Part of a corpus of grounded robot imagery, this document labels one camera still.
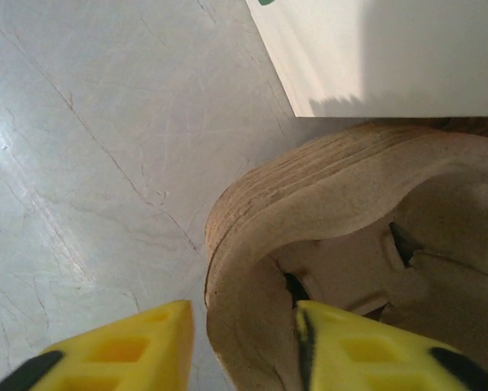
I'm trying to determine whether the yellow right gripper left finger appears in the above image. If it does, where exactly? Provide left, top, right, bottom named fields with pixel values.
left=0, top=300, right=194, bottom=391

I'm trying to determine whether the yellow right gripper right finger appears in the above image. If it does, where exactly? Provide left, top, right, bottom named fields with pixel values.
left=295, top=300, right=488, bottom=391

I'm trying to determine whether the stack of pulp cup carriers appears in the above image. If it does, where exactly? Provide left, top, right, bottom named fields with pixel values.
left=204, top=120, right=488, bottom=391

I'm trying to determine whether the white flower paper bag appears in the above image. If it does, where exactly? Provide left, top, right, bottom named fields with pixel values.
left=245, top=0, right=488, bottom=119

